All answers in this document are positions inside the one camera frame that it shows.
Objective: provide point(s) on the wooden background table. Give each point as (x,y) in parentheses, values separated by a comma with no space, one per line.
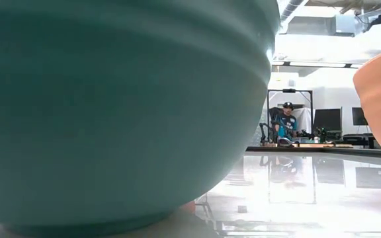
(322,145)

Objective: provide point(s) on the silver round air duct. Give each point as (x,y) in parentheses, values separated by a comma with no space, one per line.
(291,8)

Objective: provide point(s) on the white background cloth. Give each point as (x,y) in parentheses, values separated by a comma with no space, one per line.
(304,119)

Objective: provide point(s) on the person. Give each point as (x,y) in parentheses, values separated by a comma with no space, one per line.
(288,125)

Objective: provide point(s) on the black aluminium table frame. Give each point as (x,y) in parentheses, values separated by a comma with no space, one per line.
(342,150)

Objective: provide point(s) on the small black monitor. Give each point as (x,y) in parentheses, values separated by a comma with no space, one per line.
(359,116)

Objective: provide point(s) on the long ceiling light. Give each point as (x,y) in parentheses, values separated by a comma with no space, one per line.
(316,64)

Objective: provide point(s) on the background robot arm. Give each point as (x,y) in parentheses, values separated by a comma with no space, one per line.
(321,135)
(265,134)

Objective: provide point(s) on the large black monitor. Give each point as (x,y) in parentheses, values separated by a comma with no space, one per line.
(327,119)

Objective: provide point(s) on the green bowl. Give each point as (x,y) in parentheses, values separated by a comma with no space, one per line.
(111,115)

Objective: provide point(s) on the black background desk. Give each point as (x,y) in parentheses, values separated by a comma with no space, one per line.
(359,139)

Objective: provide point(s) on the grey ventilation duct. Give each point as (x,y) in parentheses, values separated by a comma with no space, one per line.
(313,24)

